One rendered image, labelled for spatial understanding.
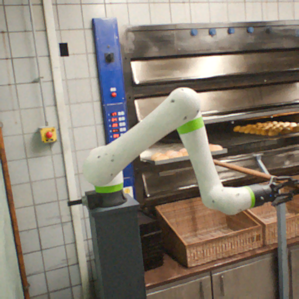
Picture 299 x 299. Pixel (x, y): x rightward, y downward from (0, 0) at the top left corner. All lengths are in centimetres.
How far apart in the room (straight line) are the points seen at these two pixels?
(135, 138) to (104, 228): 43
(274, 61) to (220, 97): 56
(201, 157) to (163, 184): 115
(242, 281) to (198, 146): 124
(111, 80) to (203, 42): 76
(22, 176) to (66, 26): 97
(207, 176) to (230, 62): 149
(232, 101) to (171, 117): 157
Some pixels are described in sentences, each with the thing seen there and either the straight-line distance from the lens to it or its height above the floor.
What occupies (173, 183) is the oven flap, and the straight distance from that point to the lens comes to 271.
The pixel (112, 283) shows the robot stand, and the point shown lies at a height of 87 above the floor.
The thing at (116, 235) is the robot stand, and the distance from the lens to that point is 161.
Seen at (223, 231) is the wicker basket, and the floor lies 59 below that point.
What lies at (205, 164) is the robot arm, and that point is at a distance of 157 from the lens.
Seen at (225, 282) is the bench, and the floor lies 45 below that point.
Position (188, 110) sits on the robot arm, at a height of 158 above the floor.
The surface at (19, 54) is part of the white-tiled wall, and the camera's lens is 243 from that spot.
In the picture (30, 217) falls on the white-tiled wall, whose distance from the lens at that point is 252.
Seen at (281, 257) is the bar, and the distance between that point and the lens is 263.
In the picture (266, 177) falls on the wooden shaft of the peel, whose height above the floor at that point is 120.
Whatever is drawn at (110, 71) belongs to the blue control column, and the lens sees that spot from 248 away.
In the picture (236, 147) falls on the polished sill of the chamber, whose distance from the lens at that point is 295.
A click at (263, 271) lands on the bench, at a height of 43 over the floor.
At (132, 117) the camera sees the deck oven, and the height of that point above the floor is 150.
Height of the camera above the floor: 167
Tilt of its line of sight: 10 degrees down
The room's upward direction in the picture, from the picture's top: 6 degrees counter-clockwise
